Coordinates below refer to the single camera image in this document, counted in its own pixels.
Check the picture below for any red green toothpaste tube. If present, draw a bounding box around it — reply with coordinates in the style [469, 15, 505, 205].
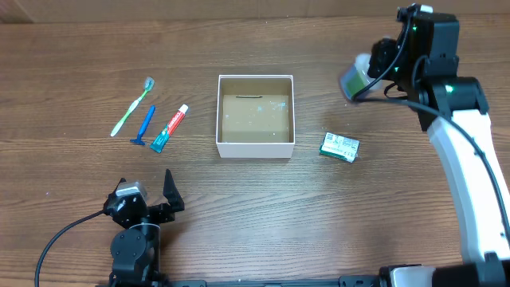
[150, 104, 189, 153]

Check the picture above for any clear bottle dark liquid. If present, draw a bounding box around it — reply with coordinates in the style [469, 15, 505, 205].
[339, 53, 374, 101]

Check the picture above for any green white soap bar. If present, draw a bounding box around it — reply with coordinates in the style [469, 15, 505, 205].
[319, 132, 359, 163]

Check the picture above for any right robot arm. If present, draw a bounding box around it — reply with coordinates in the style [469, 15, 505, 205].
[369, 4, 509, 286]

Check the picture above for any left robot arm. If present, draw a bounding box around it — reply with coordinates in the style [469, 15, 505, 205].
[104, 170, 185, 286]

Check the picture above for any blue razor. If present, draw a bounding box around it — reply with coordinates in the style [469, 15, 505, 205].
[131, 105, 156, 146]

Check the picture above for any green white toothbrush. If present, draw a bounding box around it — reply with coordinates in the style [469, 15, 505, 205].
[110, 77, 155, 137]

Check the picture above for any white cardboard box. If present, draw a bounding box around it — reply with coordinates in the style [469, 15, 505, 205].
[215, 74, 296, 159]

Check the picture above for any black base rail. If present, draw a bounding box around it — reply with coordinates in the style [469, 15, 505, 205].
[167, 275, 381, 287]

